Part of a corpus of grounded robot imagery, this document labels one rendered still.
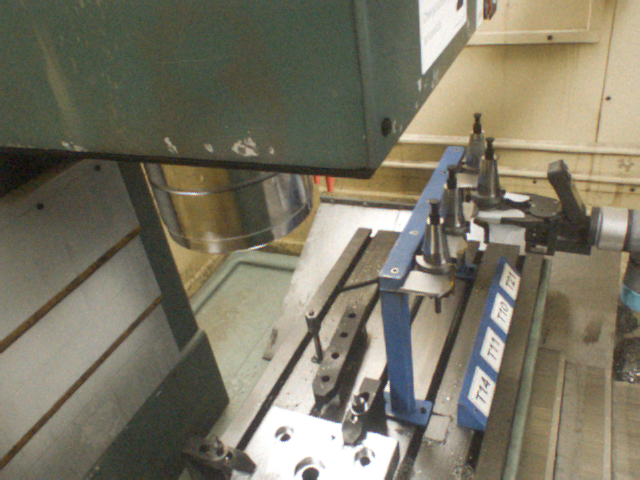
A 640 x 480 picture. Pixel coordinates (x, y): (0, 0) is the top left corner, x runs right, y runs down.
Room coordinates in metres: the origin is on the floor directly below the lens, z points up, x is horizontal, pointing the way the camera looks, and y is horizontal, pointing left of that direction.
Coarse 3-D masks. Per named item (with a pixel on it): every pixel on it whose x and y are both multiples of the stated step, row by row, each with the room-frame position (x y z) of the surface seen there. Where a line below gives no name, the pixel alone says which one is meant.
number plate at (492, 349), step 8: (488, 328) 0.80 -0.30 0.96; (488, 336) 0.78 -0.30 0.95; (496, 336) 0.80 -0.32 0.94; (488, 344) 0.77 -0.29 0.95; (496, 344) 0.78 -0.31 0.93; (504, 344) 0.79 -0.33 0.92; (488, 352) 0.75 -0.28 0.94; (496, 352) 0.76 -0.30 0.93; (488, 360) 0.73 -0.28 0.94; (496, 360) 0.74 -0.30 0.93; (496, 368) 0.73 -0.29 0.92
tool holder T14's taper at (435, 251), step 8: (432, 224) 0.70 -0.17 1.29; (440, 224) 0.70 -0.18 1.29; (432, 232) 0.69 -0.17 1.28; (440, 232) 0.69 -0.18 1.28; (424, 240) 0.71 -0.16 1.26; (432, 240) 0.69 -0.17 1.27; (440, 240) 0.69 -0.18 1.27; (424, 248) 0.70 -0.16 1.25; (432, 248) 0.69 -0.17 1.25; (440, 248) 0.69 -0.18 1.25; (448, 248) 0.70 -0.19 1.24; (424, 256) 0.70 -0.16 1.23; (432, 256) 0.69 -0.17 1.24; (440, 256) 0.69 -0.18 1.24; (448, 256) 0.69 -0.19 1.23; (432, 264) 0.69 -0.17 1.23
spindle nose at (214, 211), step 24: (144, 168) 0.49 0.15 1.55; (168, 168) 0.45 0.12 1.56; (192, 168) 0.44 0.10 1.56; (216, 168) 0.44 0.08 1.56; (168, 192) 0.46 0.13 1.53; (192, 192) 0.45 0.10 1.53; (216, 192) 0.44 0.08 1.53; (240, 192) 0.44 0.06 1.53; (264, 192) 0.45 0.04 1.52; (288, 192) 0.46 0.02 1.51; (168, 216) 0.47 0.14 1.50; (192, 216) 0.45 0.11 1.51; (216, 216) 0.44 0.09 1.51; (240, 216) 0.44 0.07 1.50; (264, 216) 0.45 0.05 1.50; (288, 216) 0.46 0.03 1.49; (192, 240) 0.46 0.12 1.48; (216, 240) 0.44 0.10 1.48; (240, 240) 0.44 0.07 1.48; (264, 240) 0.45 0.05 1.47
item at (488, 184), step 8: (488, 160) 0.87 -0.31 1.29; (496, 160) 0.87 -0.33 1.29; (480, 168) 0.88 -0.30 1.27; (488, 168) 0.87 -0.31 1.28; (496, 168) 0.87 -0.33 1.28; (480, 176) 0.87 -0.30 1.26; (488, 176) 0.86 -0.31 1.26; (496, 176) 0.86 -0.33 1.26; (480, 184) 0.87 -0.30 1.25; (488, 184) 0.86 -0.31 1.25; (496, 184) 0.86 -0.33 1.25; (480, 192) 0.87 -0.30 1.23; (488, 192) 0.86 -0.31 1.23; (496, 192) 0.86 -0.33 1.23
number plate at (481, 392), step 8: (480, 376) 0.69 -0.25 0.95; (472, 384) 0.67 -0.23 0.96; (480, 384) 0.68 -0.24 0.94; (488, 384) 0.69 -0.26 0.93; (472, 392) 0.65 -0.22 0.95; (480, 392) 0.66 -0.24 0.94; (488, 392) 0.67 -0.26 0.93; (472, 400) 0.64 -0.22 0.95; (480, 400) 0.65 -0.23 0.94; (488, 400) 0.66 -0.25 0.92; (480, 408) 0.63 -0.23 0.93; (488, 408) 0.64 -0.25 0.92
